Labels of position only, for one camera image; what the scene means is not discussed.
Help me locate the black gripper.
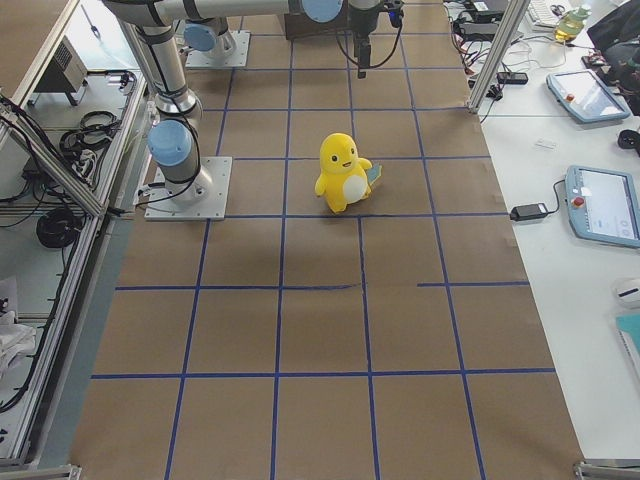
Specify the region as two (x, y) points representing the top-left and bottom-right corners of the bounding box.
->
(348, 0), (380, 79)

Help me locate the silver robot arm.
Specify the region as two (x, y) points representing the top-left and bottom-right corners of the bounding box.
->
(104, 1), (342, 204)
(183, 17), (236, 58)

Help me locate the yellow plush toy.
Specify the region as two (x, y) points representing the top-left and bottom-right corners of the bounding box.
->
(314, 133), (382, 214)

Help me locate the yellow liquid bottle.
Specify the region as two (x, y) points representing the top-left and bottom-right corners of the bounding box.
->
(553, 4), (592, 44)

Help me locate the far teach pendant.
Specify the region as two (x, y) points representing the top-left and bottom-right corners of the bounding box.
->
(546, 70), (631, 123)

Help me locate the teach pendant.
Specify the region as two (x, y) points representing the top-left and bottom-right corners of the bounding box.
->
(546, 70), (631, 123)
(565, 165), (639, 249)

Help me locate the black power adapter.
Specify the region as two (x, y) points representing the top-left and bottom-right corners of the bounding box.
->
(509, 203), (549, 222)

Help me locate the near teach pendant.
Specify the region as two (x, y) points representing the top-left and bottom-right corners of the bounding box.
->
(565, 165), (639, 249)

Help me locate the grey control box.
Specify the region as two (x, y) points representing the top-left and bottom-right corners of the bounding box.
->
(34, 36), (88, 106)

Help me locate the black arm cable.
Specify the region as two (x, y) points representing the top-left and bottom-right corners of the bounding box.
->
(334, 14), (405, 69)

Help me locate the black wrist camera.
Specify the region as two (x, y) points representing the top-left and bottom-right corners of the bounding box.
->
(383, 0), (404, 29)

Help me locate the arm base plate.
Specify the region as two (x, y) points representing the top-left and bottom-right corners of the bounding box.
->
(144, 156), (233, 221)
(184, 25), (250, 70)

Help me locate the aluminium frame post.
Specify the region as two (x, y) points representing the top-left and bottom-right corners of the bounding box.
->
(466, 0), (529, 113)

